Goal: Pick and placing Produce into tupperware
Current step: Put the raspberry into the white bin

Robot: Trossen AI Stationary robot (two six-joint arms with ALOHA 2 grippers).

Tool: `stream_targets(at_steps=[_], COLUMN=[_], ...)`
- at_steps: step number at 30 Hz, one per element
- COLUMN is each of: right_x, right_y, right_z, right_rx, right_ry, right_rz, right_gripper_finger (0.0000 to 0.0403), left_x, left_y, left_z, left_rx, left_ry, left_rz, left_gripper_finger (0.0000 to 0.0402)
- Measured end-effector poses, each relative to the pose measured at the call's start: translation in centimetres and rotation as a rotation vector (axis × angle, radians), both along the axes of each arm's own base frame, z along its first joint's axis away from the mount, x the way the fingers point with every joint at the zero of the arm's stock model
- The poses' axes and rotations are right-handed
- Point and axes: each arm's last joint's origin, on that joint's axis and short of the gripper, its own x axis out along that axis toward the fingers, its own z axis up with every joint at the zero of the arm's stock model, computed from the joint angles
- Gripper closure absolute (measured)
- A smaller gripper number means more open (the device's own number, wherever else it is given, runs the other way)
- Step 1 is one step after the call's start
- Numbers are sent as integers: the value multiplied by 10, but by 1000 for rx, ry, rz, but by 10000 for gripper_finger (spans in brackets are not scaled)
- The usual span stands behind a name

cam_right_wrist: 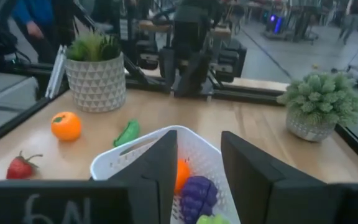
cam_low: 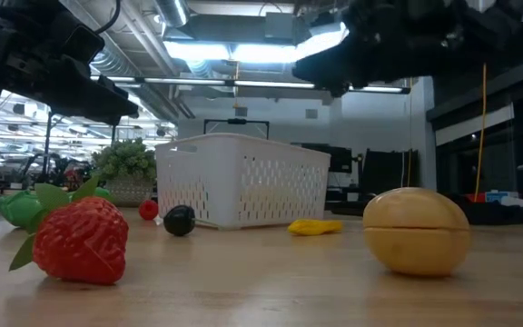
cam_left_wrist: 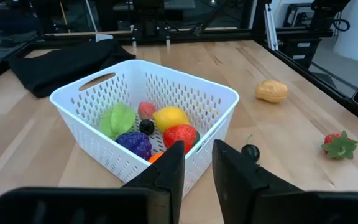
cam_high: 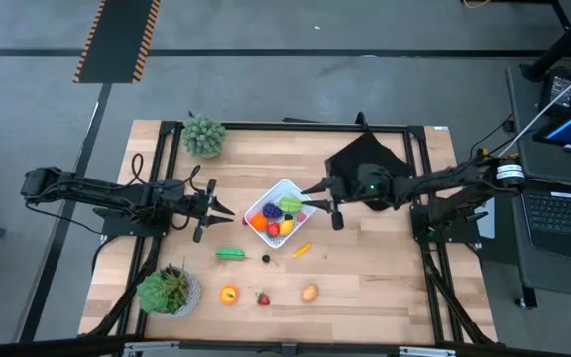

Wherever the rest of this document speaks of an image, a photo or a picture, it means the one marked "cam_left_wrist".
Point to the black toy blackberry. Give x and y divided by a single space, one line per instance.
147 127

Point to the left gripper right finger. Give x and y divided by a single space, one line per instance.
238 186

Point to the tan toy potato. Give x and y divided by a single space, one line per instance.
272 91

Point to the black cloth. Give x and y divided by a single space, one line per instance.
64 65

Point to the smooth plastic red strawberry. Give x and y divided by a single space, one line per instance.
179 137

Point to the white perforated plastic basket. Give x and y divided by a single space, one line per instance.
110 155

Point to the black box with white labels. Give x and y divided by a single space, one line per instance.
300 53

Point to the grey equipment box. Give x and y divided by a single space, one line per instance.
298 15

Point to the orange toy pumpkin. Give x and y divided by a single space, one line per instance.
155 157

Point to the black aluminium table frame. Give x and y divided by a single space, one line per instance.
222 33

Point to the black toy cherry with stem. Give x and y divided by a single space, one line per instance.
250 153

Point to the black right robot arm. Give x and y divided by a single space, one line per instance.
149 18

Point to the red strawberry with fabric leaves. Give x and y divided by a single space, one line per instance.
339 146

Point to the silver aluminium bar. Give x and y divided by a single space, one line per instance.
271 28

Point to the small red toy peach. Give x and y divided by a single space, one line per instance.
146 110

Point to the purple toy grapes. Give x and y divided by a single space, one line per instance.
134 144

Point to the yellow toy lemon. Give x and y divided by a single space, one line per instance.
170 118

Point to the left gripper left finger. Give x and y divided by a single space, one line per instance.
169 186

